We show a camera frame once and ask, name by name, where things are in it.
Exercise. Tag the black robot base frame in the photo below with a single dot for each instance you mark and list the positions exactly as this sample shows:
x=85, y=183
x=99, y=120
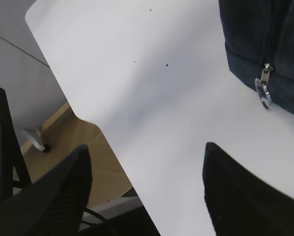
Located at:
x=13, y=170

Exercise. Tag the navy blue lunch bag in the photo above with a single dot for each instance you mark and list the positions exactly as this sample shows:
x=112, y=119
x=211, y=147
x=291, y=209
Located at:
x=259, y=43

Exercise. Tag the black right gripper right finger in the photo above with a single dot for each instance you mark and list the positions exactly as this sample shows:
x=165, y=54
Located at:
x=241, y=204

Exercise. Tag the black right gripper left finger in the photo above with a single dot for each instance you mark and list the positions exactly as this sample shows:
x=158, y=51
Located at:
x=53, y=205

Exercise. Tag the grey table foot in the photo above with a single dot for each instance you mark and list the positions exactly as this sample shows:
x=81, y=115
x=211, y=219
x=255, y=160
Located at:
x=34, y=139

